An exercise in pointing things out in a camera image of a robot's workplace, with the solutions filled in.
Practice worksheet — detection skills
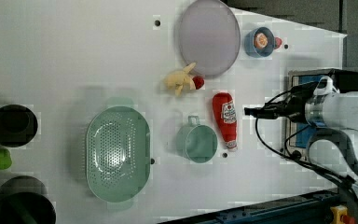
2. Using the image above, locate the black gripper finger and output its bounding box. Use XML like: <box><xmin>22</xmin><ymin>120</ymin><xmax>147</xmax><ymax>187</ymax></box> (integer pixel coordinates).
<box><xmin>244</xmin><ymin>107</ymin><xmax>278</xmax><ymax>119</ymax></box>

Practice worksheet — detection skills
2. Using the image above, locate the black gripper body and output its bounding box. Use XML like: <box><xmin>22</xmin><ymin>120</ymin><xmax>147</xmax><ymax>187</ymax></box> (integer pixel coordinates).
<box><xmin>262</xmin><ymin>82</ymin><xmax>317</xmax><ymax>123</ymax></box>

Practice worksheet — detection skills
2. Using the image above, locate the red plush ketchup bottle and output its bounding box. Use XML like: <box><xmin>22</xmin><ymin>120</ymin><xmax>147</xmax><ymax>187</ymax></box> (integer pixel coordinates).
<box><xmin>213</xmin><ymin>92</ymin><xmax>238</xmax><ymax>151</ymax></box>

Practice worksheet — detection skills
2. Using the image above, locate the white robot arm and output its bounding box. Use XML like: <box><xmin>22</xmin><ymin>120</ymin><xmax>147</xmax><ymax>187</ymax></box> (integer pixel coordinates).
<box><xmin>244</xmin><ymin>80</ymin><xmax>358</xmax><ymax>205</ymax></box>

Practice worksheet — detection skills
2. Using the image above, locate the green oval strainer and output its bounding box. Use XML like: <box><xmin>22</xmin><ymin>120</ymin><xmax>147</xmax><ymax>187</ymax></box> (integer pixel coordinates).
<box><xmin>85</xmin><ymin>97</ymin><xmax>151</xmax><ymax>211</ymax></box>

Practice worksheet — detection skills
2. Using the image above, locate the black toaster oven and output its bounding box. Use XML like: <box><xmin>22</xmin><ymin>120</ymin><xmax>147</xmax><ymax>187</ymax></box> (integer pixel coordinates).
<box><xmin>283</xmin><ymin>68</ymin><xmax>358</xmax><ymax>156</ymax></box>

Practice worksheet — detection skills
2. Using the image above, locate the red plush fruit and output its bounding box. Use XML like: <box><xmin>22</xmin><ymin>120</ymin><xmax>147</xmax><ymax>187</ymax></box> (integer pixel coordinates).
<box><xmin>275</xmin><ymin>37</ymin><xmax>282</xmax><ymax>49</ymax></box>

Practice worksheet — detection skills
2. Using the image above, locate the green metal pot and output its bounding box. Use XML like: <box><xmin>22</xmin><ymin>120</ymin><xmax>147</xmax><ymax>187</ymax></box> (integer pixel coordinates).
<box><xmin>175</xmin><ymin>116</ymin><xmax>217</xmax><ymax>163</ymax></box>

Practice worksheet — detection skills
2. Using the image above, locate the red plush strawberry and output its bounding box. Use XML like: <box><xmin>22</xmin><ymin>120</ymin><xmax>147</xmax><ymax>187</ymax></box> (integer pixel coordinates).
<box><xmin>192</xmin><ymin>76</ymin><xmax>204</xmax><ymax>90</ymax></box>

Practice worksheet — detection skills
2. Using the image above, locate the blue bowl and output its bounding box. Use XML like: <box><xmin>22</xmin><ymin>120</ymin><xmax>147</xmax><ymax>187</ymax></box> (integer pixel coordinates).
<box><xmin>244</xmin><ymin>27</ymin><xmax>275</xmax><ymax>58</ymax></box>

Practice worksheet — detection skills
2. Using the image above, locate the orange slice toy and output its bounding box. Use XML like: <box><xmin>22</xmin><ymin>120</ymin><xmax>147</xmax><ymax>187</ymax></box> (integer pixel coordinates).
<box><xmin>254</xmin><ymin>33</ymin><xmax>269</xmax><ymax>49</ymax></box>

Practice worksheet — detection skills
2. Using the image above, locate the yellow plush banana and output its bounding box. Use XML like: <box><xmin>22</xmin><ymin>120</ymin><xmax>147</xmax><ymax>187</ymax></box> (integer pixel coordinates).
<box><xmin>163</xmin><ymin>63</ymin><xmax>196</xmax><ymax>96</ymax></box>

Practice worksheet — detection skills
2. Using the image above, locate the grey oval plate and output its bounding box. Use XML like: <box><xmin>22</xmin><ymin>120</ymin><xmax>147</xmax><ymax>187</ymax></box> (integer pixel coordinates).
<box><xmin>178</xmin><ymin>0</ymin><xmax>241</xmax><ymax>76</ymax></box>

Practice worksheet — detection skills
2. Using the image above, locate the yellow red emergency button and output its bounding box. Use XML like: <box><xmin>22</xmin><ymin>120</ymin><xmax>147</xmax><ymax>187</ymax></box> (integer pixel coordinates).
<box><xmin>330</xmin><ymin>205</ymin><xmax>356</xmax><ymax>224</ymax></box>

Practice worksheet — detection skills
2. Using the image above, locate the black cylinder cup upper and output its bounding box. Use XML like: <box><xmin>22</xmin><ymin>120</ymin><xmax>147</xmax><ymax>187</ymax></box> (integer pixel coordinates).
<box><xmin>0</xmin><ymin>105</ymin><xmax>39</xmax><ymax>147</ymax></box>

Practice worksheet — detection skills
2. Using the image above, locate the black cylinder cup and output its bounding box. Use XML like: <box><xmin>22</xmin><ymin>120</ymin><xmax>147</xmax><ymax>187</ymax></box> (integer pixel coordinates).
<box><xmin>0</xmin><ymin>175</ymin><xmax>57</xmax><ymax>224</ymax></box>
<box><xmin>0</xmin><ymin>105</ymin><xmax>39</xmax><ymax>147</ymax></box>

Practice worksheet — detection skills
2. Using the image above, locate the black cylinder cup lower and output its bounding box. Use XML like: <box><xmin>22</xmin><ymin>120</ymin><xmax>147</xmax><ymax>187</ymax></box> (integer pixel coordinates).
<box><xmin>0</xmin><ymin>175</ymin><xmax>57</xmax><ymax>224</ymax></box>

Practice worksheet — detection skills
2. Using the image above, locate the green plastic object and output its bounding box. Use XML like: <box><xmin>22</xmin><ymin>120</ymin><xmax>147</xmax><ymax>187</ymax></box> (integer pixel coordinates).
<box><xmin>0</xmin><ymin>148</ymin><xmax>12</xmax><ymax>170</ymax></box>

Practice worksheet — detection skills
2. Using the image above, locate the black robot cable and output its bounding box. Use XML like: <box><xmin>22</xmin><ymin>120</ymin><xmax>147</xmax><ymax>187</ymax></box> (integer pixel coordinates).
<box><xmin>255</xmin><ymin>90</ymin><xmax>358</xmax><ymax>224</ymax></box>

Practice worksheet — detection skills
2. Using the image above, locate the blue aluminium frame rail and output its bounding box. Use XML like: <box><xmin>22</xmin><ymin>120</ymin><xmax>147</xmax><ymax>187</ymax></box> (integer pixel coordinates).
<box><xmin>159</xmin><ymin>190</ymin><xmax>346</xmax><ymax>224</ymax></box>

